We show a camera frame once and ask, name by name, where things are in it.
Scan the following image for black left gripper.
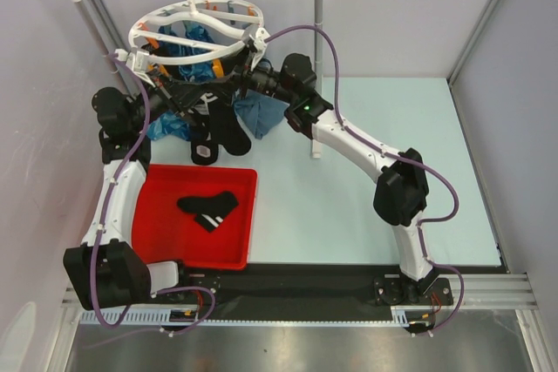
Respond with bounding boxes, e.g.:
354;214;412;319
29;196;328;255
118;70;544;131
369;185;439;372
128;69;204;133

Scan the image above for orange clothes peg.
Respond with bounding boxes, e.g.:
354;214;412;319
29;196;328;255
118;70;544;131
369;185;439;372
212;59;225;78
146;37;161;51

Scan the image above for yellow-orange clothes peg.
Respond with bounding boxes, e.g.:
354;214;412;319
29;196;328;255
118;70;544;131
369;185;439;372
152;64;171;78

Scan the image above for black white-striped sock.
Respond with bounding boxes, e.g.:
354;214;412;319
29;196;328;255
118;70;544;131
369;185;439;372
177;191;239;233
205;93;251;156

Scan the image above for white round clip hanger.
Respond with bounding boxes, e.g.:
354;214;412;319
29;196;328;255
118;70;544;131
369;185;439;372
127;0;269;70

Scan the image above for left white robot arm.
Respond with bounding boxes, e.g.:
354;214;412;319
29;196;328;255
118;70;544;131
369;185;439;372
63;87;192;311

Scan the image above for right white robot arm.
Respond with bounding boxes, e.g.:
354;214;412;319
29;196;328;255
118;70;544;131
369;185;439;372
209;51;437;303

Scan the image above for blue shark-print shorts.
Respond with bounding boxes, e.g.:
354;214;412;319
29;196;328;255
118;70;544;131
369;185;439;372
147;23;215;141

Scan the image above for teal t-shirt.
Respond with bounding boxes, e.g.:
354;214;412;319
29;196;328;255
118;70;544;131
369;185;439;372
233;65;288;139

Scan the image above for red plastic tray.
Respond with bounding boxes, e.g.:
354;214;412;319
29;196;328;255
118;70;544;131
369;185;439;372
132;165;257;270

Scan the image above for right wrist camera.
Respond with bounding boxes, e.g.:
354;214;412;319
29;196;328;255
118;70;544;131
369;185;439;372
245;25;270;70

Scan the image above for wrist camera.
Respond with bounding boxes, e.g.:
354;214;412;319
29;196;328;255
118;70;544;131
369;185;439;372
109;49;151;82
245;25;270;70

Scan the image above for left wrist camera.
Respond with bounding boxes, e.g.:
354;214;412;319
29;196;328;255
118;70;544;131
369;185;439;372
109;49;151;82

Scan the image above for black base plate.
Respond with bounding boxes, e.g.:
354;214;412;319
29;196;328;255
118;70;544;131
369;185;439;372
145;263;459;321

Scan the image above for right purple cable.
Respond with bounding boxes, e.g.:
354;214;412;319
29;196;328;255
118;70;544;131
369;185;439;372
265;25;466;338

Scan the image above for aluminium frame rail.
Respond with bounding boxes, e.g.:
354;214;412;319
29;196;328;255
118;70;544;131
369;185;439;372
60;271;540;325

